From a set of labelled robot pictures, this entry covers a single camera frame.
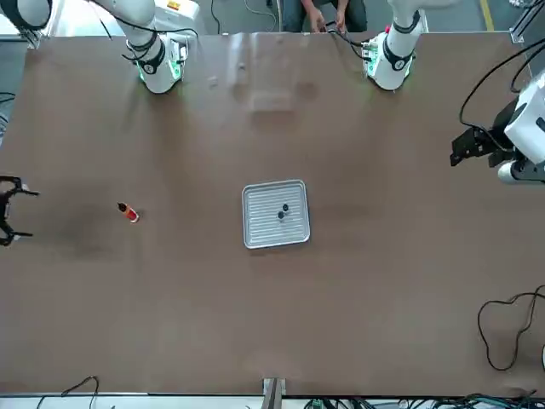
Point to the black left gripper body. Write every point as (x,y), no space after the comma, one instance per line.
(502,132)

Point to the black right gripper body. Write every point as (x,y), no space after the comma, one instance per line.
(3,213)

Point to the oil bottle with black nozzle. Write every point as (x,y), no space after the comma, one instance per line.
(131,214)

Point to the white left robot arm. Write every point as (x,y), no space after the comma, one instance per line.
(394,64)

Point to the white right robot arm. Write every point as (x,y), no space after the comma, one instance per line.
(159,72)

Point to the ribbed silver metal tray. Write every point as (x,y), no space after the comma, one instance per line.
(264,230)

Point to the person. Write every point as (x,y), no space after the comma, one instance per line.
(298,13)

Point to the aluminium frame profile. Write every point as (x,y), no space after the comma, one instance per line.
(526,21)

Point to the grey aluminium frame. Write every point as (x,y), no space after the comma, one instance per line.
(36,40)

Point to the aluminium camera mount post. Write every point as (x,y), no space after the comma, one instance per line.
(274,392)

